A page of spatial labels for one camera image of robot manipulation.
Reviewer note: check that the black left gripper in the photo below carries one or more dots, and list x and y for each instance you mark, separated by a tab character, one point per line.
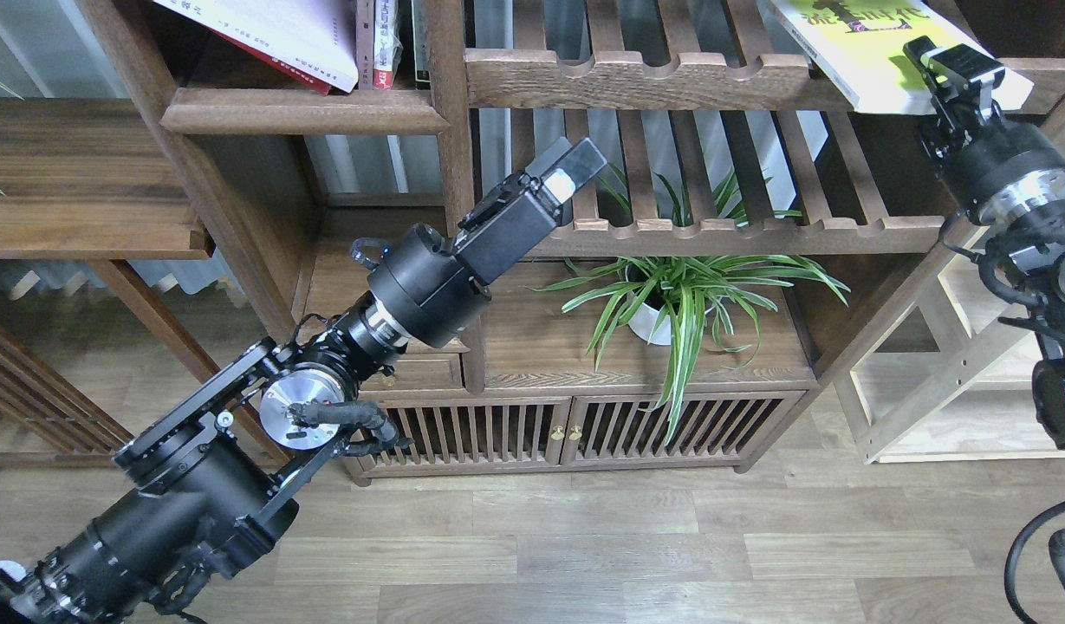
430	287

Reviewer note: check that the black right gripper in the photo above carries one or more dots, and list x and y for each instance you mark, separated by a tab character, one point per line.
997	169

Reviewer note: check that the yellow green book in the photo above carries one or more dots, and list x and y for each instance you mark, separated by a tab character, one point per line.
859	45

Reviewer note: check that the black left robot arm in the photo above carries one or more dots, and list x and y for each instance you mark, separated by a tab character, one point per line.
214	481

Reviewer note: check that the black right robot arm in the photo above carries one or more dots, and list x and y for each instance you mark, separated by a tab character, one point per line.
1024	263

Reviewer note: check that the potted spider plant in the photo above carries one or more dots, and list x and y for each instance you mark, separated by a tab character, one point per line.
692	296

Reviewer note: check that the dark wooden bookshelf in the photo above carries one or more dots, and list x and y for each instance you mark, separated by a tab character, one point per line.
234	137

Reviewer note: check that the dark upright book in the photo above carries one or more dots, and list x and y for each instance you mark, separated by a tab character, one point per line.
422	76

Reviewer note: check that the red white upright book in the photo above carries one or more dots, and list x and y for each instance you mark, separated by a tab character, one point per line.
386	44

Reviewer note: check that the maroon upright book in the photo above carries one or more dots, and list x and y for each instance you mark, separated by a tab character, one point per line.
364	42

